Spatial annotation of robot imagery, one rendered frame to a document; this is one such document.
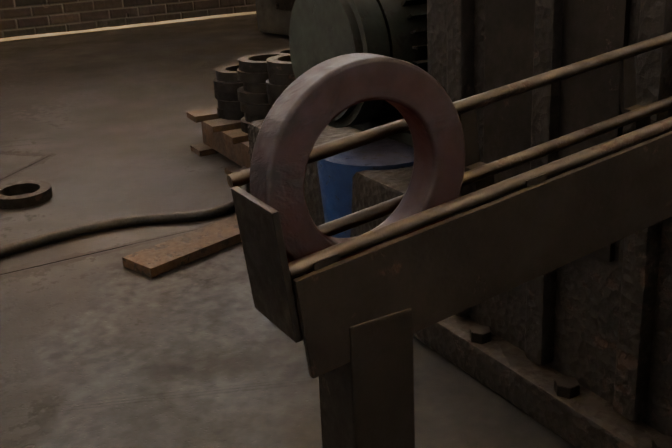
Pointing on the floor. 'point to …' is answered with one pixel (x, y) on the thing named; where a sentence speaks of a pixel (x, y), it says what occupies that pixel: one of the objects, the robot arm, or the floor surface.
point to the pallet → (241, 104)
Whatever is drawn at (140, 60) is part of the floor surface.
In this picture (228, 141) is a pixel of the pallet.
